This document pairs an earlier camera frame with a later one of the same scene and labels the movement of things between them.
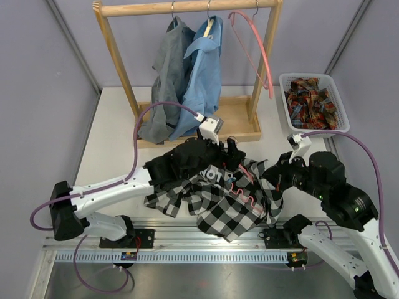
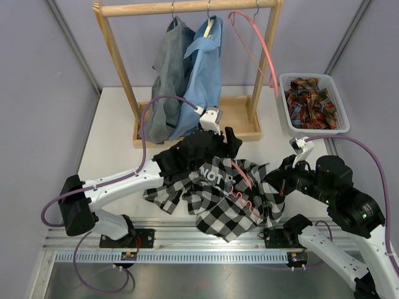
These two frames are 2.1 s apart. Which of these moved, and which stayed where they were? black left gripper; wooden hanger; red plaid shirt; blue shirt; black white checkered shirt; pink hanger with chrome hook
Moved: black left gripper; pink hanger with chrome hook
Stayed: blue shirt; black white checkered shirt; red plaid shirt; wooden hanger
